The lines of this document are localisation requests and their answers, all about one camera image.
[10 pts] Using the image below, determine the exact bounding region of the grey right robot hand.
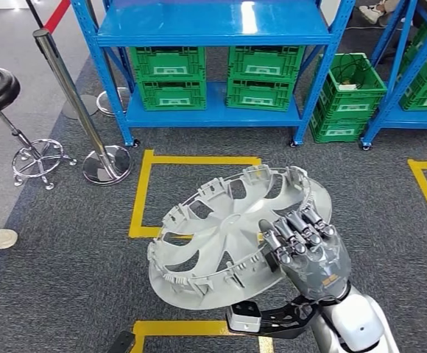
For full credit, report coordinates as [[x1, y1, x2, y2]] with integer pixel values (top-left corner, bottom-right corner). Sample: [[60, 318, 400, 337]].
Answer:
[[258, 205, 352, 301]]

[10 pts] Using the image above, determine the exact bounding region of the grey plastic wheel cover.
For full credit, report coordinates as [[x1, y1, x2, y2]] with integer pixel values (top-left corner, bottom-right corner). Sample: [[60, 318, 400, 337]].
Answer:
[[147, 164, 333, 311]]

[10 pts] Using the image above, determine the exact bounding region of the blue metal shelf rack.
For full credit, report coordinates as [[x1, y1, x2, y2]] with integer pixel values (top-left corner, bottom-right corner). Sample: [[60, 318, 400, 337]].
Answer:
[[360, 0, 427, 151], [70, 0, 357, 149]]

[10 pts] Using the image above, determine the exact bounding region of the yellow floor tape square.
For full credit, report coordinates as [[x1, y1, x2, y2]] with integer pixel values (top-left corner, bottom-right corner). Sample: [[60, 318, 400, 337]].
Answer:
[[128, 149, 263, 240]]

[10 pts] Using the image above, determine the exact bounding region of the red barrier belt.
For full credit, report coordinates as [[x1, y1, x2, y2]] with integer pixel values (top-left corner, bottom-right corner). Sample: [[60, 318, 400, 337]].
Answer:
[[43, 0, 71, 35]]

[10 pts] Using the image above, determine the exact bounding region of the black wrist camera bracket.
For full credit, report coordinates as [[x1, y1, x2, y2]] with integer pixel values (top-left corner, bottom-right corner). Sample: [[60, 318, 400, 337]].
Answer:
[[250, 294, 325, 340]]

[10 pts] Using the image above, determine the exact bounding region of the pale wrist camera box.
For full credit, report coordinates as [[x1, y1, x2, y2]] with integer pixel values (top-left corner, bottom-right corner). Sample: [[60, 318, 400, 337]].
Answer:
[[226, 301, 262, 335]]

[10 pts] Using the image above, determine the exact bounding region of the black left wrist bracket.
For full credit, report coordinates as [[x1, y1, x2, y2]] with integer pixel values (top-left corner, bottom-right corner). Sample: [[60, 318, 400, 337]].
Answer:
[[106, 331, 137, 353]]

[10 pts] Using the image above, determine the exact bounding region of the chrome stanchion post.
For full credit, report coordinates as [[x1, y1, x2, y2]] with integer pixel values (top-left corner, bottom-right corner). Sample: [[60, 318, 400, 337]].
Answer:
[[96, 86, 132, 118], [33, 28, 134, 187]]

